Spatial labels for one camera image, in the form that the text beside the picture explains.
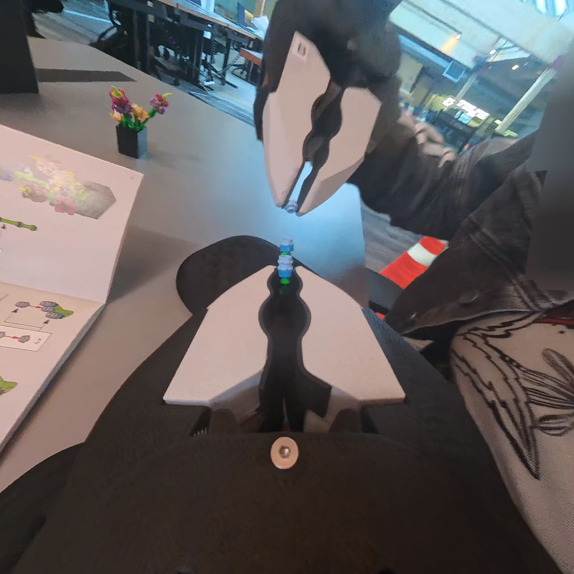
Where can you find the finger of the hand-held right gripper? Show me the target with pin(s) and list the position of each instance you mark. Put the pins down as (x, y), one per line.
(349, 134)
(287, 112)

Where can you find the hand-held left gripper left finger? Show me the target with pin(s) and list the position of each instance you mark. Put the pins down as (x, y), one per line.
(219, 354)

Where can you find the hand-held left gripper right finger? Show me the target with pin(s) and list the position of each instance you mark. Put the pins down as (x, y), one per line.
(345, 354)

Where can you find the small blue lego stud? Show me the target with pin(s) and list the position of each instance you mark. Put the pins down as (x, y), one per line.
(291, 206)

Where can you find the green lego flower stem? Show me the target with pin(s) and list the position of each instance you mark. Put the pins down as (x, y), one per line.
(286, 269)

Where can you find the person's right forearm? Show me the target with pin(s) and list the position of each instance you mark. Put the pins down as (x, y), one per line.
(426, 188)

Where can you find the lego flower bouquet black pot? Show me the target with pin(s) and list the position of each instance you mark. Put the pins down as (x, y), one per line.
(131, 143)

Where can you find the black chair armrest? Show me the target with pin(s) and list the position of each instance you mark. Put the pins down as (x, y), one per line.
(385, 291)

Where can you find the orange traffic cone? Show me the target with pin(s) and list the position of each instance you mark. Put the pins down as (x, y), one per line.
(412, 264)

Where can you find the beige printed shirt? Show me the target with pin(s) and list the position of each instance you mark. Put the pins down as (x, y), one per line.
(493, 403)

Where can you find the white instruction booklet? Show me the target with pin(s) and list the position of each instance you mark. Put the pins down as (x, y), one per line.
(67, 251)

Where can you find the black tape strip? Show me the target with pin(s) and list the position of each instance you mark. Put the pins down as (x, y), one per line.
(85, 76)

